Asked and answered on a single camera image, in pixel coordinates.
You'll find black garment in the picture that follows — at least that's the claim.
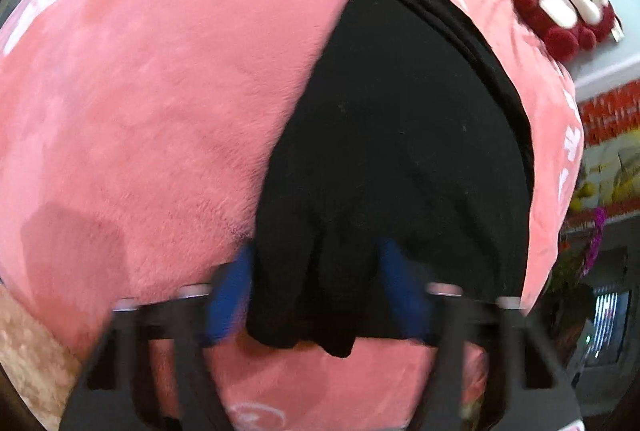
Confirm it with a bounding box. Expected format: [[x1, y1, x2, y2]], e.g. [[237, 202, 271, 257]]
[[246, 0, 535, 357]]

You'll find beige fluffy rug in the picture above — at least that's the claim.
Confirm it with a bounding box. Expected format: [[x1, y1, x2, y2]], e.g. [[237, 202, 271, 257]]
[[1, 286, 80, 430]]

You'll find pink plush blanket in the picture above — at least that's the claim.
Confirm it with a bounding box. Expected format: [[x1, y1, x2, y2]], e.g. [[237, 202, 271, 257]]
[[0, 0, 586, 431]]

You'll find red monkey plush toy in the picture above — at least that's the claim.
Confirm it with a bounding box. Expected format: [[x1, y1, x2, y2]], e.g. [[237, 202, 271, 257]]
[[512, 0, 624, 64]]

